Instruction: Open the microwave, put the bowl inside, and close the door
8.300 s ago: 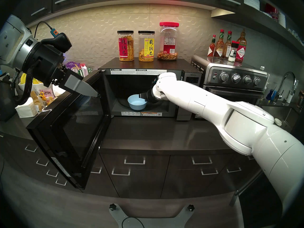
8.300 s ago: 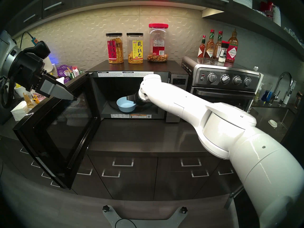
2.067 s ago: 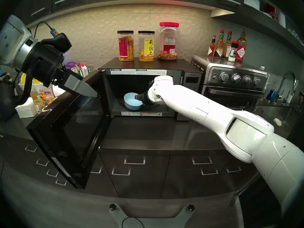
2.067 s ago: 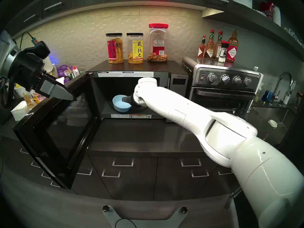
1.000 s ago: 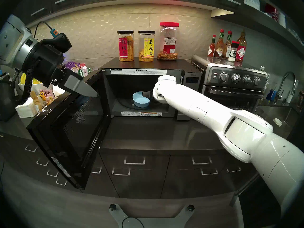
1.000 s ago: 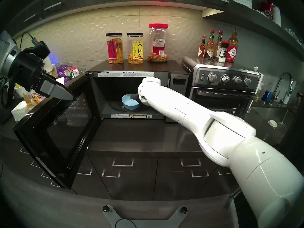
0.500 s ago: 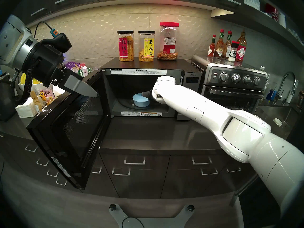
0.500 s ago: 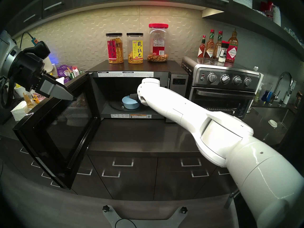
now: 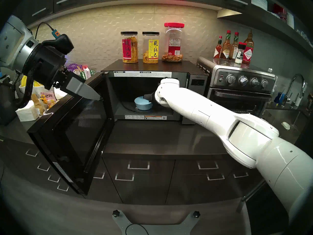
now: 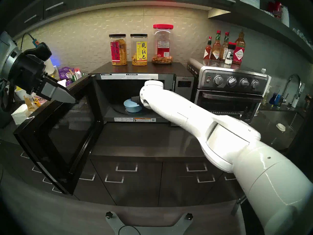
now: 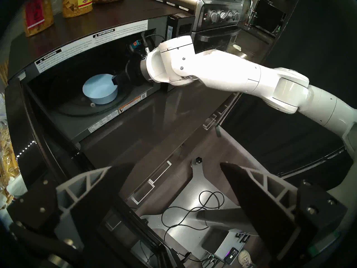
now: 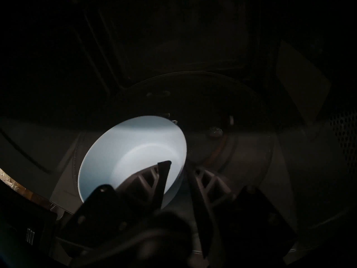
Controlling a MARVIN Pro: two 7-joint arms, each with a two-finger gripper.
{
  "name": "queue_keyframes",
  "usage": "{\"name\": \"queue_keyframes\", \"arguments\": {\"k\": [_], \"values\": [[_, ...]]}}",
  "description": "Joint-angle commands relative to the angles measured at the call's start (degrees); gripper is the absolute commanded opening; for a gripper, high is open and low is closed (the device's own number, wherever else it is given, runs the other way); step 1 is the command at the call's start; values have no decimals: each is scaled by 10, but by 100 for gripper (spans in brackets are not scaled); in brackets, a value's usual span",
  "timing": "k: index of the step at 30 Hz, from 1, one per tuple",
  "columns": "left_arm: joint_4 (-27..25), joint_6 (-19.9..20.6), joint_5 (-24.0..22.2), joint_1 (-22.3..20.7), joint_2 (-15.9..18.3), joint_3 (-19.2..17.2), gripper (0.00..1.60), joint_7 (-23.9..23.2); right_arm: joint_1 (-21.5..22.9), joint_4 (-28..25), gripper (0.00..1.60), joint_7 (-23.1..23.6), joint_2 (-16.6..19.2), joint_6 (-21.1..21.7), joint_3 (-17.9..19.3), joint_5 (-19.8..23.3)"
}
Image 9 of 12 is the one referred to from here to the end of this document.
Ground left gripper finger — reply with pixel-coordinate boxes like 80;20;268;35
66;77;101;101

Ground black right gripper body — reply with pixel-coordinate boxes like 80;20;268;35
144;92;158;106

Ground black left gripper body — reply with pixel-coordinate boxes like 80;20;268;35
23;46;74;89

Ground light blue bowl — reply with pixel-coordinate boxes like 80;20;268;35
134;96;153;111

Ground black glass microwave door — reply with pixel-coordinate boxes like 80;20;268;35
27;71;115;196

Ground glass microwave turntable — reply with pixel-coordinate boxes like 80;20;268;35
121;100;171;114

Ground colourful sachet packets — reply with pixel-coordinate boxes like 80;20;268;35
82;65;96;80

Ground purple snack bag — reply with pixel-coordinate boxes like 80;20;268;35
67;64;83;76

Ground large white paper napkin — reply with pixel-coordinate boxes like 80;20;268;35
54;86;67;100

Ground white fruit bowl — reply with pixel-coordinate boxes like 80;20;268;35
19;84;45;95

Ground pink Korean snack pack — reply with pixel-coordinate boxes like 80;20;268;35
40;91;56;103

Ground brown paper snack bag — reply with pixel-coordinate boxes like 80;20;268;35
31;94;46;116

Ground snack jar with yellow label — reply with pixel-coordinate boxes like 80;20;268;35
142;32;160;64

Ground white napkin stack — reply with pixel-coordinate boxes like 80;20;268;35
15;100;39;122

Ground snack jar with red label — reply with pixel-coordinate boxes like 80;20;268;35
120;32;138;64

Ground clear jar with red lid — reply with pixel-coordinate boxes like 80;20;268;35
162;23;185;63

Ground stainless steel toaster oven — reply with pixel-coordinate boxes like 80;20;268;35
197;56;278;117

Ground small red Tabasco bottle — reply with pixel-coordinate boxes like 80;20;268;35
213;36;223;59

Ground orange-brown Tabasco bottle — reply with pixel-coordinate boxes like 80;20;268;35
220;30;232;60

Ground dark wood drawer cabinet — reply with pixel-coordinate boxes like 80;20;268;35
7;139;267;205

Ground white shaker with red cap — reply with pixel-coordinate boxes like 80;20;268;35
235;42;246;64

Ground large Tabasco bottle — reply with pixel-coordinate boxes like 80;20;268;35
242;30;255;64

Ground blue dish soap bottle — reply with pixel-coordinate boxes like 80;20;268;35
274;91;286;104

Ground stack of white plates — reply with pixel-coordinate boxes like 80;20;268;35
251;0;268;11

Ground chrome kitchen faucet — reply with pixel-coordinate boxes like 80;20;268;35
281;74;308;107

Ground stack of red cups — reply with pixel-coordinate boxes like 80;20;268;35
273;3;287;22

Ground stack of white cups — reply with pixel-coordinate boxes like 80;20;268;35
286;11;295;29

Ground black dishwasher front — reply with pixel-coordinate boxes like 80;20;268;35
236;181;291;235

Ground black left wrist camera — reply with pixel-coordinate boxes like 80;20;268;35
42;34;74;55

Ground black left wrist cable loop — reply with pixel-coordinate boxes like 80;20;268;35
15;62;42;109

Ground dark wooden wall shelf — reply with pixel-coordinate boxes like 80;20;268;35
217;0;313;59

